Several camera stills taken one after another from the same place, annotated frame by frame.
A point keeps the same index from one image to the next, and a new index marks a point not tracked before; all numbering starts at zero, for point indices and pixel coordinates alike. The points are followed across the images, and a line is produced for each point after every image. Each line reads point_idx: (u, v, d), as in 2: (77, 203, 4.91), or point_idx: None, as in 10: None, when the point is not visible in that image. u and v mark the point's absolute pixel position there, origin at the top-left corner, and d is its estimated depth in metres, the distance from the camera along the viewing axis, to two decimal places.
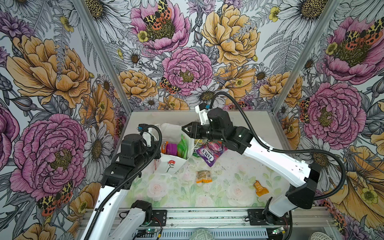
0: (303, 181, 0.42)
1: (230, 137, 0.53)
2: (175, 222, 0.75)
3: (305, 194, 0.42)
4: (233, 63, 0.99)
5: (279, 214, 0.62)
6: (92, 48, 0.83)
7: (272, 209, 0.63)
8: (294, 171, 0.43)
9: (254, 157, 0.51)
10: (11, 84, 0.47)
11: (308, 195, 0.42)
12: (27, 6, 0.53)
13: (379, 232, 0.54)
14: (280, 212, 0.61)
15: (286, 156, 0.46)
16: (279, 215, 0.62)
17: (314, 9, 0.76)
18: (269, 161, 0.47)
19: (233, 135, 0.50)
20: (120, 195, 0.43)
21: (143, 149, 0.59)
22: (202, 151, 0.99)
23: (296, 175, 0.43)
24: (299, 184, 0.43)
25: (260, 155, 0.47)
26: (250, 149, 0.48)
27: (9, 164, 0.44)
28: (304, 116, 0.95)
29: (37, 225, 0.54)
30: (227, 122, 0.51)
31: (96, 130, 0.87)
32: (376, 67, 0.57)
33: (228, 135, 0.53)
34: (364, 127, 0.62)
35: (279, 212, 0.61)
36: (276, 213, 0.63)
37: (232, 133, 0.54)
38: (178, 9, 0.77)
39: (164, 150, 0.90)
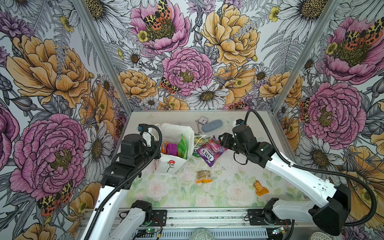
0: (326, 200, 0.41)
1: (252, 150, 0.57)
2: (175, 222, 0.75)
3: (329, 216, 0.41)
4: (233, 63, 0.99)
5: (281, 217, 0.62)
6: (92, 48, 0.83)
7: (275, 210, 0.63)
8: (316, 189, 0.43)
9: (275, 172, 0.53)
10: (11, 84, 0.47)
11: (332, 217, 0.40)
12: (27, 6, 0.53)
13: (380, 232, 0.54)
14: (282, 216, 0.61)
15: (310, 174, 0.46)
16: (280, 217, 0.62)
17: (314, 9, 0.76)
18: (290, 178, 0.48)
19: (256, 149, 0.55)
20: (121, 195, 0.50)
21: (143, 149, 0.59)
22: (202, 151, 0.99)
23: (318, 192, 0.42)
24: (323, 204, 0.42)
25: (281, 169, 0.49)
26: (271, 162, 0.50)
27: (9, 164, 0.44)
28: (304, 116, 0.95)
29: (37, 225, 0.54)
30: (250, 136, 0.56)
31: (96, 130, 0.87)
32: (376, 67, 0.57)
33: (250, 149, 0.57)
34: (364, 127, 0.62)
35: (282, 215, 0.61)
36: (278, 214, 0.63)
37: (254, 147, 0.58)
38: (178, 9, 0.77)
39: (164, 150, 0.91)
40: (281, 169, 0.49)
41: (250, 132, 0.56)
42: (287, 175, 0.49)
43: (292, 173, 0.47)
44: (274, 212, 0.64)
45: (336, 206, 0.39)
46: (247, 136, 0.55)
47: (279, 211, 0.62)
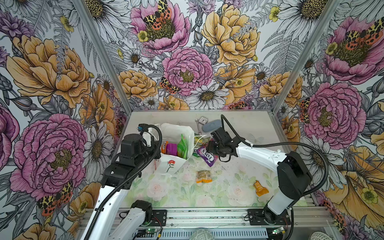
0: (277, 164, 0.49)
1: (227, 144, 0.65)
2: (175, 222, 0.75)
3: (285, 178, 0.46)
4: (233, 63, 0.99)
5: (278, 212, 0.62)
6: (92, 48, 0.83)
7: (271, 206, 0.64)
8: (270, 158, 0.51)
9: (244, 155, 0.61)
10: (11, 84, 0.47)
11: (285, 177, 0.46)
12: (27, 6, 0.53)
13: (380, 232, 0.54)
14: (278, 209, 0.61)
15: (267, 149, 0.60)
16: (277, 212, 0.62)
17: (314, 9, 0.76)
18: (253, 155, 0.57)
19: (229, 142, 0.65)
20: (120, 195, 0.43)
21: (143, 149, 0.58)
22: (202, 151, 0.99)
23: (271, 160, 0.51)
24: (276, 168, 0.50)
25: (244, 151, 0.59)
26: (239, 148, 0.61)
27: (9, 164, 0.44)
28: (304, 116, 0.95)
29: (37, 225, 0.54)
30: (223, 133, 0.70)
31: (96, 130, 0.87)
32: (376, 67, 0.57)
33: (225, 142, 0.69)
34: (363, 127, 0.62)
35: (278, 210, 0.62)
36: (274, 210, 0.63)
37: (228, 141, 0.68)
38: (178, 9, 0.77)
39: (164, 150, 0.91)
40: (246, 152, 0.59)
41: (223, 130, 0.71)
42: (251, 155, 0.58)
43: (251, 151, 0.57)
44: (270, 208, 0.65)
45: (284, 167, 0.46)
46: (220, 134, 0.70)
47: (274, 205, 0.63)
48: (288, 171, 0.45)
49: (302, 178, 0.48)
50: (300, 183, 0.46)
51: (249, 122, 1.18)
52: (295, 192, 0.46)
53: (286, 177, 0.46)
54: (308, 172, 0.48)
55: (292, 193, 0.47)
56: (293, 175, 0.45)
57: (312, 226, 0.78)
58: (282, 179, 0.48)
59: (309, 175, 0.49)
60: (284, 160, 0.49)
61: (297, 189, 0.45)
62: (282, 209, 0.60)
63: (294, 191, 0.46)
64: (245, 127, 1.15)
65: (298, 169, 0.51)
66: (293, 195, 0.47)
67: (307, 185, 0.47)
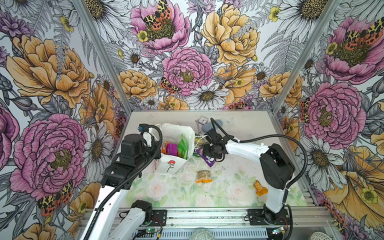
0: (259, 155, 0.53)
1: (219, 143, 0.70)
2: (175, 222, 0.75)
3: (268, 168, 0.50)
4: (233, 63, 0.99)
5: (276, 210, 0.62)
6: (92, 48, 0.83)
7: (269, 205, 0.65)
8: (254, 151, 0.55)
9: (233, 151, 0.65)
10: (11, 84, 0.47)
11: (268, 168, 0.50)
12: (27, 6, 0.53)
13: (379, 232, 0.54)
14: (275, 207, 0.62)
15: (253, 144, 0.59)
16: (276, 210, 0.62)
17: (314, 9, 0.76)
18: (240, 150, 0.62)
19: (220, 141, 0.69)
20: (120, 195, 0.43)
21: (143, 149, 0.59)
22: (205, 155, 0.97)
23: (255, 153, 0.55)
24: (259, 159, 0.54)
25: (232, 147, 0.64)
26: (228, 145, 0.65)
27: (9, 164, 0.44)
28: (304, 116, 0.95)
29: (37, 225, 0.54)
30: (214, 133, 0.76)
31: (96, 130, 0.87)
32: (376, 67, 0.57)
33: (216, 142, 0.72)
34: (363, 127, 0.62)
35: (276, 208, 0.62)
36: (272, 208, 0.64)
37: (219, 140, 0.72)
38: (178, 9, 0.77)
39: (164, 150, 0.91)
40: (234, 148, 0.64)
41: (213, 131, 0.76)
42: (238, 150, 0.62)
43: (238, 146, 0.62)
44: (268, 207, 0.65)
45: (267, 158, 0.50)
46: (211, 134, 0.75)
47: (271, 203, 0.63)
48: (269, 161, 0.49)
49: (285, 167, 0.52)
50: (282, 173, 0.50)
51: (249, 122, 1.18)
52: (278, 181, 0.49)
53: (268, 167, 0.50)
54: (290, 162, 0.52)
55: (277, 183, 0.51)
56: (274, 164, 0.49)
57: (311, 226, 0.78)
58: (266, 170, 0.51)
59: (292, 165, 0.52)
60: (267, 151, 0.53)
61: (279, 178, 0.49)
62: (279, 205, 0.60)
63: (278, 180, 0.49)
64: (245, 127, 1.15)
65: (282, 160, 0.55)
66: (277, 184, 0.51)
67: (290, 175, 0.51)
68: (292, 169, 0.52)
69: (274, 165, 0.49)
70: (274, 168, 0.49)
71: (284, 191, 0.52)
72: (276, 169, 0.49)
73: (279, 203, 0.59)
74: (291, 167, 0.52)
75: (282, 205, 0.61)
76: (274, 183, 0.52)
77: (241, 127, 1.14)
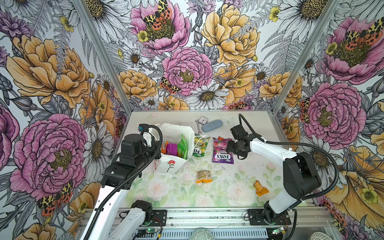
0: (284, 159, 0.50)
1: (243, 138, 0.69)
2: (175, 222, 0.75)
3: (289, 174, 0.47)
4: (233, 63, 0.99)
5: (277, 211, 0.63)
6: (92, 48, 0.83)
7: (271, 203, 0.65)
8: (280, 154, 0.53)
9: (257, 150, 0.63)
10: (11, 84, 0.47)
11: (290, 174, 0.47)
12: (27, 6, 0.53)
13: (379, 232, 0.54)
14: (278, 207, 0.62)
15: (280, 147, 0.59)
16: (277, 211, 0.63)
17: (314, 9, 0.76)
18: (264, 150, 0.59)
19: (245, 137, 0.68)
20: (120, 195, 0.43)
21: (143, 149, 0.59)
22: (219, 152, 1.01)
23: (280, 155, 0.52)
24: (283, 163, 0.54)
25: (257, 145, 0.62)
26: (252, 143, 0.64)
27: (9, 164, 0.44)
28: (304, 116, 0.95)
29: (37, 225, 0.54)
30: (240, 129, 0.75)
31: (96, 130, 0.87)
32: (376, 67, 0.57)
33: (241, 137, 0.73)
34: (363, 127, 0.62)
35: (277, 208, 0.62)
36: (274, 208, 0.64)
37: (245, 136, 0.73)
38: (178, 9, 0.77)
39: (164, 150, 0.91)
40: (259, 146, 0.61)
41: (240, 126, 0.76)
42: (262, 149, 0.60)
43: (263, 146, 0.60)
44: (270, 205, 0.66)
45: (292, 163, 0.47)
46: (237, 129, 0.75)
47: (273, 203, 0.64)
48: (293, 168, 0.46)
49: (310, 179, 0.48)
50: (305, 183, 0.47)
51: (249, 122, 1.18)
52: (298, 191, 0.46)
53: (290, 174, 0.47)
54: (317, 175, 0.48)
55: (295, 193, 0.48)
56: (298, 172, 0.46)
57: (312, 226, 0.78)
58: (286, 176, 0.49)
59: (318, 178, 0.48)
60: (293, 158, 0.49)
61: (300, 188, 0.46)
62: (282, 208, 0.60)
63: (298, 189, 0.46)
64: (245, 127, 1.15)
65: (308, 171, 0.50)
66: (295, 194, 0.48)
67: (313, 188, 0.47)
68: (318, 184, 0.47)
69: (297, 173, 0.46)
70: (297, 176, 0.46)
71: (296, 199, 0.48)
72: (298, 177, 0.46)
73: (283, 206, 0.59)
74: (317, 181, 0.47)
75: (284, 210, 0.60)
76: (292, 192, 0.49)
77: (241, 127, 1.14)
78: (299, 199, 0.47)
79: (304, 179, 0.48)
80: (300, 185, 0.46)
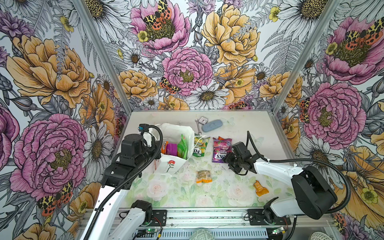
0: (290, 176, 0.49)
1: (247, 161, 0.68)
2: (175, 222, 0.75)
3: (301, 193, 0.45)
4: (233, 63, 0.99)
5: (279, 214, 0.62)
6: (92, 48, 0.83)
7: (273, 206, 0.64)
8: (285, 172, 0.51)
9: (262, 172, 0.62)
10: (11, 84, 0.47)
11: (301, 193, 0.45)
12: (27, 6, 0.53)
13: (379, 232, 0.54)
14: (280, 211, 0.61)
15: (284, 166, 0.54)
16: (278, 214, 0.63)
17: (314, 9, 0.76)
18: (269, 170, 0.58)
19: (248, 159, 0.67)
20: (120, 195, 0.43)
21: (143, 149, 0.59)
22: (219, 152, 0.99)
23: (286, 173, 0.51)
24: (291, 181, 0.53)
25: (261, 166, 0.61)
26: (256, 165, 0.63)
27: (9, 164, 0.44)
28: (304, 116, 0.95)
29: (37, 225, 0.54)
30: (243, 149, 0.72)
31: (96, 130, 0.87)
32: (376, 67, 0.57)
33: (244, 158, 0.71)
34: (363, 127, 0.62)
35: (279, 211, 0.62)
36: (275, 211, 0.63)
37: (248, 157, 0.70)
38: (178, 9, 0.77)
39: (164, 150, 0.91)
40: (263, 167, 0.60)
41: (243, 145, 0.73)
42: (267, 170, 0.59)
43: (267, 166, 0.58)
44: (271, 207, 0.65)
45: (300, 181, 0.45)
46: (240, 148, 0.72)
47: (276, 206, 0.63)
48: (304, 186, 0.44)
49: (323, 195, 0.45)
50: (321, 201, 0.44)
51: (249, 122, 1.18)
52: (314, 210, 0.43)
53: (302, 192, 0.45)
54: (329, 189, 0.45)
55: (312, 212, 0.44)
56: (311, 190, 0.44)
57: (311, 226, 0.78)
58: (298, 194, 0.46)
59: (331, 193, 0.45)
60: (301, 174, 0.48)
61: (318, 208, 0.42)
62: (284, 213, 0.60)
63: (314, 209, 0.43)
64: (245, 127, 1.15)
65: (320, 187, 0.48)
66: (312, 213, 0.44)
67: (328, 205, 0.43)
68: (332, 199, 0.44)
69: (311, 191, 0.44)
70: (311, 195, 0.43)
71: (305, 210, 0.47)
72: (312, 195, 0.44)
73: (286, 212, 0.59)
74: (331, 196, 0.45)
75: (286, 214, 0.59)
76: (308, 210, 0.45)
77: (241, 127, 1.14)
78: (318, 218, 0.43)
79: (319, 196, 0.45)
80: (316, 203, 0.43)
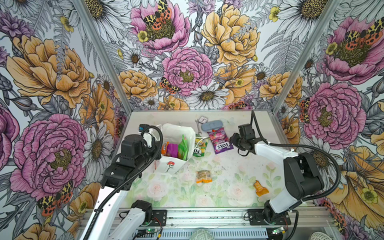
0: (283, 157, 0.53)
1: (249, 142, 0.71)
2: (175, 222, 0.75)
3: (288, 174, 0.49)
4: (233, 63, 0.99)
5: (277, 210, 0.63)
6: (92, 48, 0.83)
7: (271, 202, 0.66)
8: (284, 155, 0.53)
9: (261, 152, 0.65)
10: (11, 84, 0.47)
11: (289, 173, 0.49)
12: (27, 6, 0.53)
13: (379, 232, 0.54)
14: (278, 207, 0.62)
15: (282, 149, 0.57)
16: (277, 211, 0.63)
17: (314, 9, 0.76)
18: (267, 152, 0.61)
19: (251, 140, 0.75)
20: (120, 196, 0.43)
21: (143, 150, 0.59)
22: (219, 143, 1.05)
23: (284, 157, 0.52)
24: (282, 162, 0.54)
25: (261, 147, 0.64)
26: (257, 145, 0.66)
27: (9, 164, 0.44)
28: (304, 116, 0.95)
29: (37, 225, 0.54)
30: (248, 130, 0.75)
31: (96, 130, 0.87)
32: (376, 67, 0.57)
33: (247, 138, 0.75)
34: (363, 127, 0.62)
35: (277, 207, 0.63)
36: (274, 207, 0.64)
37: (251, 139, 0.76)
38: (178, 9, 0.77)
39: (165, 150, 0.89)
40: (264, 151, 0.63)
41: (250, 127, 0.75)
42: (265, 151, 0.62)
43: (267, 147, 0.61)
44: (270, 204, 0.66)
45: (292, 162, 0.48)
46: (246, 130, 0.75)
47: (274, 202, 0.64)
48: (294, 167, 0.47)
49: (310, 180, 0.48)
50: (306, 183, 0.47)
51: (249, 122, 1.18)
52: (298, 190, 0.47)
53: (290, 172, 0.48)
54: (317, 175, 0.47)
55: (295, 192, 0.48)
56: (299, 171, 0.47)
57: (311, 226, 0.78)
58: (287, 175, 0.50)
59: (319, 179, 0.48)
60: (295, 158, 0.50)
61: (301, 188, 0.46)
62: (282, 208, 0.60)
63: (298, 189, 0.47)
64: None
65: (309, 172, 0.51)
66: (296, 193, 0.48)
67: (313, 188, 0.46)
68: (319, 185, 0.47)
69: (298, 172, 0.47)
70: (297, 175, 0.47)
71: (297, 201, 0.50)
72: (298, 176, 0.47)
73: (284, 206, 0.59)
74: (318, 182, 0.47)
75: (284, 210, 0.60)
76: (292, 191, 0.49)
77: None
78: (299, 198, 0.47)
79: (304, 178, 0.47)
80: (300, 184, 0.46)
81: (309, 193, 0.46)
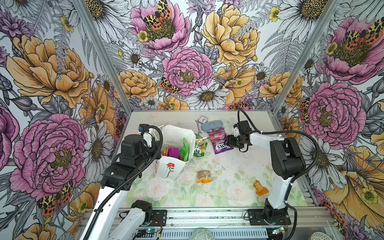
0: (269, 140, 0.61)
1: (246, 133, 0.78)
2: (175, 222, 0.75)
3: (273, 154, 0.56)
4: (233, 63, 0.99)
5: (275, 205, 0.64)
6: (92, 48, 0.83)
7: (270, 199, 0.67)
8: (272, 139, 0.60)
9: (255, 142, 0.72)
10: (11, 84, 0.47)
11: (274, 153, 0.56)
12: (27, 6, 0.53)
13: (379, 232, 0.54)
14: (275, 202, 0.64)
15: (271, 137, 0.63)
16: (275, 206, 0.64)
17: (314, 9, 0.76)
18: (259, 140, 0.69)
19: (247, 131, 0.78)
20: (120, 196, 0.44)
21: (143, 150, 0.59)
22: (218, 143, 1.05)
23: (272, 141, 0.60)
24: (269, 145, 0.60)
25: (255, 136, 0.72)
26: (251, 135, 0.74)
27: (9, 164, 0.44)
28: (304, 116, 0.95)
29: (37, 225, 0.54)
30: (245, 125, 0.84)
31: (96, 130, 0.87)
32: (376, 67, 0.57)
33: (244, 131, 0.83)
34: (364, 127, 0.62)
35: (275, 202, 0.64)
36: (272, 203, 0.66)
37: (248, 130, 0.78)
38: (178, 9, 0.77)
39: (166, 153, 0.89)
40: (257, 139, 0.70)
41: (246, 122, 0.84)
42: (258, 140, 0.70)
43: (259, 135, 0.69)
44: (269, 202, 0.67)
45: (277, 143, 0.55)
46: (242, 125, 0.84)
47: (272, 198, 0.66)
48: (278, 147, 0.54)
49: (293, 160, 0.54)
50: (288, 162, 0.53)
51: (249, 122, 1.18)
52: (281, 169, 0.53)
53: (275, 152, 0.55)
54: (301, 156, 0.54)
55: (280, 172, 0.54)
56: (283, 151, 0.54)
57: (311, 227, 0.78)
58: (272, 156, 0.57)
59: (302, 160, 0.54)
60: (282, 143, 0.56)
61: (283, 166, 0.52)
62: (279, 201, 0.62)
63: (281, 167, 0.53)
64: None
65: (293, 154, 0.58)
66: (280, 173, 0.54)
67: (296, 168, 0.53)
68: (302, 166, 0.53)
69: (282, 152, 0.54)
70: (281, 154, 0.53)
71: (287, 185, 0.57)
72: (282, 155, 0.53)
73: (280, 198, 0.61)
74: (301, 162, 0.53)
75: (281, 202, 0.62)
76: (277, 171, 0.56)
77: None
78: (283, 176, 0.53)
79: (288, 158, 0.55)
80: (283, 162, 0.53)
81: (291, 172, 0.53)
